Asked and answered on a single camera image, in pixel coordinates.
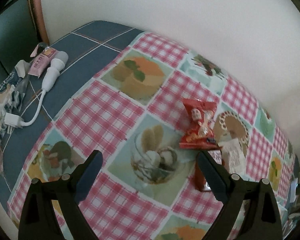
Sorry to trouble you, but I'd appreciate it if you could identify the white translucent snack packet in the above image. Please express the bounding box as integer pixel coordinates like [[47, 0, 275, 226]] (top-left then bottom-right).
[[219, 138, 246, 175]]

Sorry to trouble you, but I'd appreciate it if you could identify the dark red snack packet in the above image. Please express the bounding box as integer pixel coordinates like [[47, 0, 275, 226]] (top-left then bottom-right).
[[193, 150, 222, 192]]

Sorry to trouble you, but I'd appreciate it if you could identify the red cartoon snack bag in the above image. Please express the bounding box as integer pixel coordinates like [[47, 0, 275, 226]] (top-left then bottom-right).
[[179, 98, 220, 151]]

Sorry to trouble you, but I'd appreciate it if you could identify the crumpled blue white wrapper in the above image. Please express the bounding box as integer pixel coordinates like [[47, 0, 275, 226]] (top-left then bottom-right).
[[0, 60, 31, 175]]

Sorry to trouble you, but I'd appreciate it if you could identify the patchwork checkered tablecloth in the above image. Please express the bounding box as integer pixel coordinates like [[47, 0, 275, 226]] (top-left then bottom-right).
[[7, 32, 295, 239]]

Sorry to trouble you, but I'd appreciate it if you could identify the small pink sachet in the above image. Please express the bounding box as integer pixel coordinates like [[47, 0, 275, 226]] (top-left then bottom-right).
[[28, 42, 58, 77]]

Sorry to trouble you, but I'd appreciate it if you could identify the white bulb socket cable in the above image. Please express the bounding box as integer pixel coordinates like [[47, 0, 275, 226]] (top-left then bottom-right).
[[3, 50, 69, 129]]

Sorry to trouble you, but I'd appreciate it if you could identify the wooden chair frame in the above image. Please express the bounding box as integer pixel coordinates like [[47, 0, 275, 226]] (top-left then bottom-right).
[[28, 0, 50, 45]]

